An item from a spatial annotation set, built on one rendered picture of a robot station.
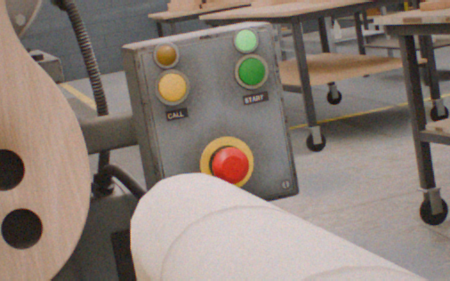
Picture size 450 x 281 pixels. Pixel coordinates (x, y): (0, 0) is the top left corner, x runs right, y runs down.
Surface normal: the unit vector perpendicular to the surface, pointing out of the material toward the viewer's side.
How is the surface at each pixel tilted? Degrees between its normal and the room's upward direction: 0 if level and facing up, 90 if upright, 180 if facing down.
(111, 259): 90
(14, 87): 89
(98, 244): 90
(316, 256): 10
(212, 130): 90
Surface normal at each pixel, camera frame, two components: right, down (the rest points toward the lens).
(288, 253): -0.33, -0.92
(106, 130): 0.24, 0.11
